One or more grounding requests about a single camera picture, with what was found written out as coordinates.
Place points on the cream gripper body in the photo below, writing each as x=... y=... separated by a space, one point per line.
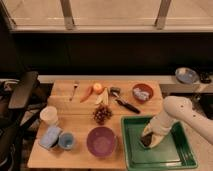
x=158 y=134

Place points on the black eraser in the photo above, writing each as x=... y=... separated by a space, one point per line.
x=146 y=140

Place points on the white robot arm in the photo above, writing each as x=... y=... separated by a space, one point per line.
x=175 y=108

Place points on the green plastic tray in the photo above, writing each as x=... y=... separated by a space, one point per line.
x=172 y=153

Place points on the red bowl with contents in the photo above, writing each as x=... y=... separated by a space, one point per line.
x=142 y=93

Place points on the bunch of dark grapes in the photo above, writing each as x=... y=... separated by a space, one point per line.
x=101 y=114

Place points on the grey plate on ledge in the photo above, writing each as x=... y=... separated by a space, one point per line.
x=186 y=75

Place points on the purple bowl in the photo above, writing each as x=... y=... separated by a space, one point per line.
x=101 y=141

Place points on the yellow banana pieces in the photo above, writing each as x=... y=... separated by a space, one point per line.
x=103 y=98

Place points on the orange carrot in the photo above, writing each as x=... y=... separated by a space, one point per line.
x=87 y=94

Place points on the silver fork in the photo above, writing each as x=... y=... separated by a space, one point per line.
x=75 y=86

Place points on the blue ceramic cup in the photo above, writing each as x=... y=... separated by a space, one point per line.
x=66 y=141

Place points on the white paper cup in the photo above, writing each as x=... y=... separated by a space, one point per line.
x=49 y=115

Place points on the black office chair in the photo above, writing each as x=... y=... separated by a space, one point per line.
x=19 y=109

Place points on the black handled peeler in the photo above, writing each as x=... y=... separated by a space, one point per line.
x=115 y=91

